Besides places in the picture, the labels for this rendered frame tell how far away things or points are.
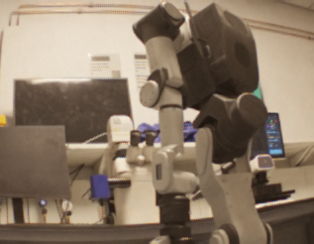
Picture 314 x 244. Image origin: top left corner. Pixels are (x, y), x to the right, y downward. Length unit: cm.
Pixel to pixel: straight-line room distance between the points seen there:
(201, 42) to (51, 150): 93
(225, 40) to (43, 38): 181
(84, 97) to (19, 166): 76
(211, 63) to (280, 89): 216
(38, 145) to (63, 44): 112
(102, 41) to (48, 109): 77
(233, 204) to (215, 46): 50
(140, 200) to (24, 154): 59
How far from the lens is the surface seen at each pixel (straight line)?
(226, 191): 146
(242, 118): 136
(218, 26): 156
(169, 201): 131
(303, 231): 327
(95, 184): 184
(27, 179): 211
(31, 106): 263
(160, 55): 146
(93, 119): 266
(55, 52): 309
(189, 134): 277
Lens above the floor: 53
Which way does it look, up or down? 18 degrees up
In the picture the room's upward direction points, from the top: 7 degrees counter-clockwise
